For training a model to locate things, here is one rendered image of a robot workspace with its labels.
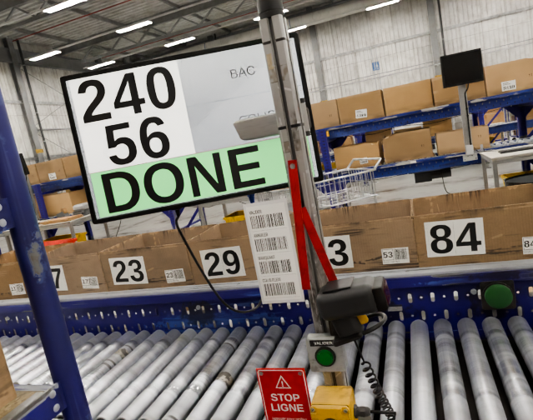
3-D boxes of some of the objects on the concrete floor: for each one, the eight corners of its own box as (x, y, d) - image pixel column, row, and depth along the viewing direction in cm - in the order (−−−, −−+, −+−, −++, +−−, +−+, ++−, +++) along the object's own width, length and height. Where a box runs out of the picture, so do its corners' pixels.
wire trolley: (290, 302, 361) (268, 182, 345) (270, 285, 414) (250, 180, 399) (399, 269, 389) (384, 157, 373) (368, 257, 442) (352, 158, 427)
